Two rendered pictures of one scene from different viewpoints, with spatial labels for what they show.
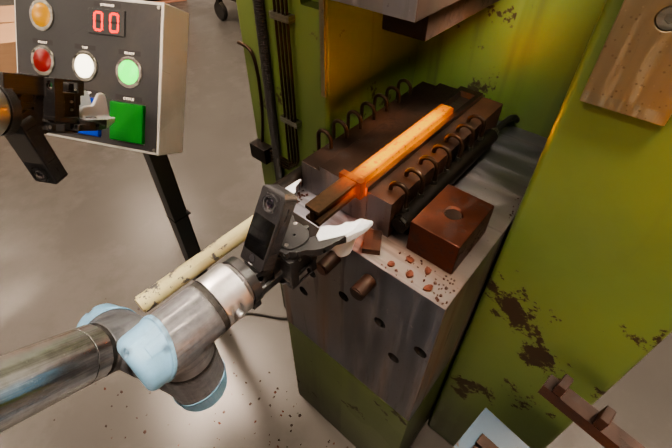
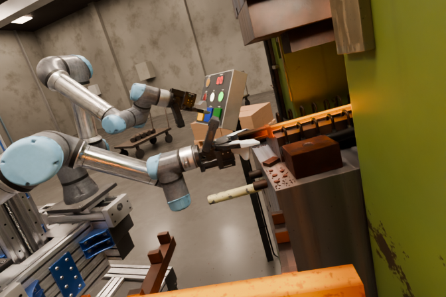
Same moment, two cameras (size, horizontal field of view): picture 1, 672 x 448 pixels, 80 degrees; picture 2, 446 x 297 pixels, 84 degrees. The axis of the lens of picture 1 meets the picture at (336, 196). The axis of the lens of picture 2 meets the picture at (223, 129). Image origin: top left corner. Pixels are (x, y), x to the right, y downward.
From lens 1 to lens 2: 0.56 m
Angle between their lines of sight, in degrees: 52
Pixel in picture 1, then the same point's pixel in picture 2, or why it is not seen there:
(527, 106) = not seen: outside the picture
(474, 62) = not seen: hidden behind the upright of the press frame
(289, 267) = (215, 154)
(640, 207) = (395, 120)
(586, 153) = (361, 89)
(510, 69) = not seen: hidden behind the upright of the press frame
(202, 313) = (172, 155)
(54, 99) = (184, 98)
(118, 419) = (206, 280)
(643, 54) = (342, 14)
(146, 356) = (150, 161)
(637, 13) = not seen: outside the picture
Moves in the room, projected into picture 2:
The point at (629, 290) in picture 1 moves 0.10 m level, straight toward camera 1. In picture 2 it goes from (425, 209) to (358, 218)
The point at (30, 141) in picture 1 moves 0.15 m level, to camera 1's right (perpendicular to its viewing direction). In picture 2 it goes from (174, 110) to (194, 108)
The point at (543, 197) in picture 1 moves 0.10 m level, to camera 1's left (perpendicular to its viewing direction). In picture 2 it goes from (360, 131) to (315, 131)
